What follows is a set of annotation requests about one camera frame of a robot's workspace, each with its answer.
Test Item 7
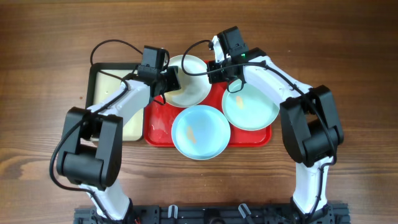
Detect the red plastic tray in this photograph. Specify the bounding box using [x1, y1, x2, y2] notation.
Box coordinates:
[144, 83, 272, 147]

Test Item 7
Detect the white round plate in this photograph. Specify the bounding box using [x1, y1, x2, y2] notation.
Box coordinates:
[165, 55, 211, 108]

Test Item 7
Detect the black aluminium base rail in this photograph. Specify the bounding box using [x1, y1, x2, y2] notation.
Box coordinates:
[73, 203, 351, 224]

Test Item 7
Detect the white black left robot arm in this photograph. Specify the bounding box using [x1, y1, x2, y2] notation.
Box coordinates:
[49, 65, 180, 223]

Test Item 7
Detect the light blue round plate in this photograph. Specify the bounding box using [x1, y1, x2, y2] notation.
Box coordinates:
[171, 105, 231, 160]

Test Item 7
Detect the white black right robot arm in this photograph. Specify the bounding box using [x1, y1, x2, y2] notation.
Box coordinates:
[207, 48, 344, 220]

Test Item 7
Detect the black water basin tray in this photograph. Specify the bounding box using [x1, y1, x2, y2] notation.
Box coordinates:
[85, 63, 144, 141]

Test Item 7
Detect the mint green round plate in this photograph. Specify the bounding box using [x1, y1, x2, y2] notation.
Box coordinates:
[221, 80, 279, 131]

